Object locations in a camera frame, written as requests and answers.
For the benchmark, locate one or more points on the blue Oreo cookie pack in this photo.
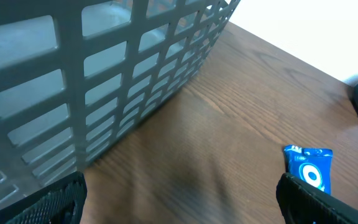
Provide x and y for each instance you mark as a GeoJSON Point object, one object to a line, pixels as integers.
{"type": "Point", "coordinates": [312, 165]}

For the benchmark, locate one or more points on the grey plastic mesh basket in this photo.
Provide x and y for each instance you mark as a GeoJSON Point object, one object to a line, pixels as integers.
{"type": "Point", "coordinates": [76, 76]}

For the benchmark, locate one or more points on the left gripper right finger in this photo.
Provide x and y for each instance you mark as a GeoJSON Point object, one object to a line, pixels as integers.
{"type": "Point", "coordinates": [300, 202]}

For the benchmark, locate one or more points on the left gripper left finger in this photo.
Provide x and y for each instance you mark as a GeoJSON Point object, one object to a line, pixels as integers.
{"type": "Point", "coordinates": [59, 202]}

